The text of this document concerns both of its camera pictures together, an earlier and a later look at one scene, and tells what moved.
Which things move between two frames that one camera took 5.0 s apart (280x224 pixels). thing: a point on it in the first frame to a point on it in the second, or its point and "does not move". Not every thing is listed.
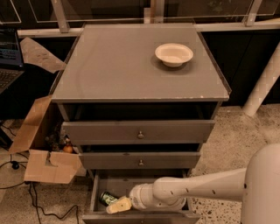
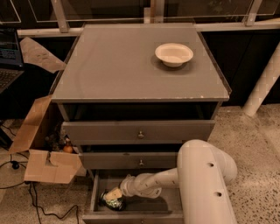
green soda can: [107, 199] does not move
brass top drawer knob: [140, 136] does not move
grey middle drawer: [139, 160] does not move
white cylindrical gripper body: [137, 197] to [130, 186]
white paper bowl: [173, 54] does not move
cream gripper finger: [123, 203] to [113, 194]
